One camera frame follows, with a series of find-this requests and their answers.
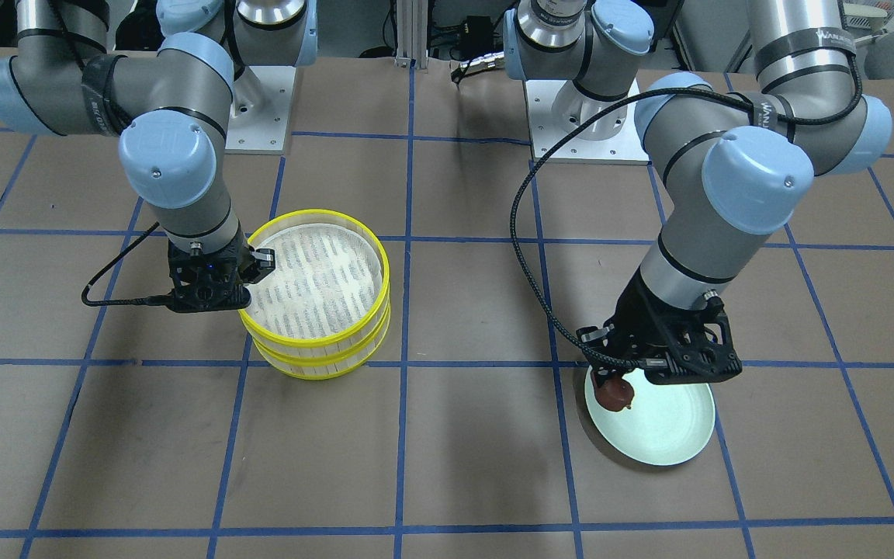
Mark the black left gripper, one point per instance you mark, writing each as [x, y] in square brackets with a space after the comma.
[631, 317]

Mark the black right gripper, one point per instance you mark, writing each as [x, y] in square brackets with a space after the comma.
[261, 264]

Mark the brown bun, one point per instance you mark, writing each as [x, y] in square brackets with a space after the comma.
[615, 394]

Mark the yellow bamboo steamer basket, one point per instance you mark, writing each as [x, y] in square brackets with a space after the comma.
[330, 280]
[323, 360]

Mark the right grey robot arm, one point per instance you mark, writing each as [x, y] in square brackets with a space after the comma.
[170, 113]

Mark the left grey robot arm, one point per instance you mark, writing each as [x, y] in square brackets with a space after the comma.
[735, 164]

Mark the light green plate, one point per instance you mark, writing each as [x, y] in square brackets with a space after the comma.
[665, 425]

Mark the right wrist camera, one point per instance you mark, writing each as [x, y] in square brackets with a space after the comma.
[194, 290]

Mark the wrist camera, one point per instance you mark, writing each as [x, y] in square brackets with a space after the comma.
[692, 346]
[194, 290]

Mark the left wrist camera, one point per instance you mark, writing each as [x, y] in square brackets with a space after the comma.
[692, 346]

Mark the aluminium frame post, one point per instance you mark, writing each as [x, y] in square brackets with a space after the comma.
[411, 25]

